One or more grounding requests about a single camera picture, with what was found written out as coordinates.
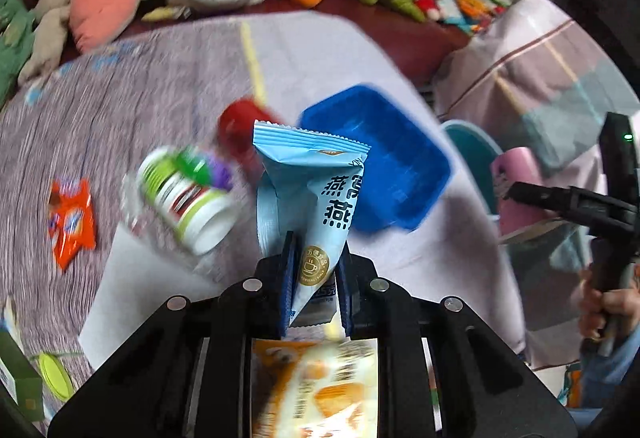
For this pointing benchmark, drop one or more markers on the blue plastic tray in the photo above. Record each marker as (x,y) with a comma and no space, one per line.
(395,153)

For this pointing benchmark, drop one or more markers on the plaid blanket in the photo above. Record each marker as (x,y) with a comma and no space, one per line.
(540,68)

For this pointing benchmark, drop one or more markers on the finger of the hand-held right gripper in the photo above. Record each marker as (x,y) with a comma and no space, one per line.
(535,195)

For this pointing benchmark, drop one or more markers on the grey tablecloth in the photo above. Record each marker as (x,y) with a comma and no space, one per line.
(150,83)

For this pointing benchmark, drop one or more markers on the white paper sheet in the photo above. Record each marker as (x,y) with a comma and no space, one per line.
(130,298)

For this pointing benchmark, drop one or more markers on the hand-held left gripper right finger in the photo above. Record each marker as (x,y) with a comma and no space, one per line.
(345,290)

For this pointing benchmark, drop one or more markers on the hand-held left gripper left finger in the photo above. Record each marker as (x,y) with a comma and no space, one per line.
(288,283)

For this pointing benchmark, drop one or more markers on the person's right hand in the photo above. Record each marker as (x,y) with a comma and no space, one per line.
(592,305)

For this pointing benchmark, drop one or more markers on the pink packet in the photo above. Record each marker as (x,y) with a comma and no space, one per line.
(517,168)

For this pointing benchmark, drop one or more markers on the yellow orange snack bag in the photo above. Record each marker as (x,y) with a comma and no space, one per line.
(320,388)

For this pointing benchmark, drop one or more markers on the orange snack wrapper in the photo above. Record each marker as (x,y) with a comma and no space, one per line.
(72,228)

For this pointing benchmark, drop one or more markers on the person's right forearm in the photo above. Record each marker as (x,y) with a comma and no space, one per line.
(610,378)

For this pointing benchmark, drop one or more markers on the light blue snack packet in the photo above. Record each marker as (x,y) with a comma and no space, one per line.
(320,188)

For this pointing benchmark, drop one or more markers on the pile of colourful toys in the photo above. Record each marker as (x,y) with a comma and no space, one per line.
(475,5)

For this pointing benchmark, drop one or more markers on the white bottle with green label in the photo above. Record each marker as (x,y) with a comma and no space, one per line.
(195,213)

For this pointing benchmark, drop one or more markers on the red soda can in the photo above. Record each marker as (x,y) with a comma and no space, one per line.
(240,128)

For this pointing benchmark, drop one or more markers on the teal plastic waste bin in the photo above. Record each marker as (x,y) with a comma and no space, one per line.
(475,153)

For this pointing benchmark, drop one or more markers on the green cardboard box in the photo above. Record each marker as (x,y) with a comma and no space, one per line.
(17,378)

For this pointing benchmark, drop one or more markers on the yellow green lid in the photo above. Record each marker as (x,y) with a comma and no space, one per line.
(55,375)

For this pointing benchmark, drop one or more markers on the beige bunny plush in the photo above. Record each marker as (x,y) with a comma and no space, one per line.
(47,33)

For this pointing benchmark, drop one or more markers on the dark red leather sofa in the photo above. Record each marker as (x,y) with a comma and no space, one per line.
(400,38)

